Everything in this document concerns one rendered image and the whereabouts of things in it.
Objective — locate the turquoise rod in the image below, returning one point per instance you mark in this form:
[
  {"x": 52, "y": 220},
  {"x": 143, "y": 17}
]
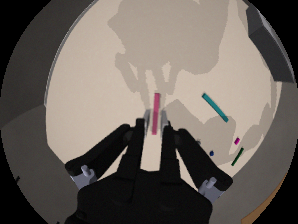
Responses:
[{"x": 215, "y": 107}]

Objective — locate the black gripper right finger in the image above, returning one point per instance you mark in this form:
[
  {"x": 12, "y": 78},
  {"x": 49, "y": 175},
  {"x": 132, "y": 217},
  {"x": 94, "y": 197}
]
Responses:
[{"x": 210, "y": 180}]

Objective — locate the pink rod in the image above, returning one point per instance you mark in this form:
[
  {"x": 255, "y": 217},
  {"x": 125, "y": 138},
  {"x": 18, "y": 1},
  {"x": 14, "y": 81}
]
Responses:
[{"x": 155, "y": 113}]

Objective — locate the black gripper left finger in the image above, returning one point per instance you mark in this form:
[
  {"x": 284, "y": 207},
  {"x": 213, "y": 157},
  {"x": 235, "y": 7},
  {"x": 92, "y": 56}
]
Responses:
[{"x": 99, "y": 158}]

